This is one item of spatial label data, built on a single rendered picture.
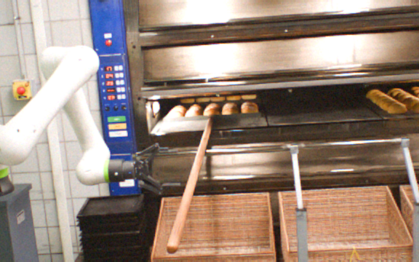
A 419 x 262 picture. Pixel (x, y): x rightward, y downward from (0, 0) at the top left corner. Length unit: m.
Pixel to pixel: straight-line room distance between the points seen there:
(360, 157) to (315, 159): 0.22
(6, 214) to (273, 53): 1.49
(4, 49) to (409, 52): 2.00
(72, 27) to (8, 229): 1.23
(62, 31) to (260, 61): 0.99
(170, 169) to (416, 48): 1.35
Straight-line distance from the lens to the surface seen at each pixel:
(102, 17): 2.92
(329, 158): 3.00
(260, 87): 2.75
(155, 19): 2.89
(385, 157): 3.05
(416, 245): 2.57
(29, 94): 3.01
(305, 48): 2.91
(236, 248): 3.01
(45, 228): 3.26
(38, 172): 3.17
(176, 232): 1.60
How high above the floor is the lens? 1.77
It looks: 12 degrees down
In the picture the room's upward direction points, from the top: 4 degrees counter-clockwise
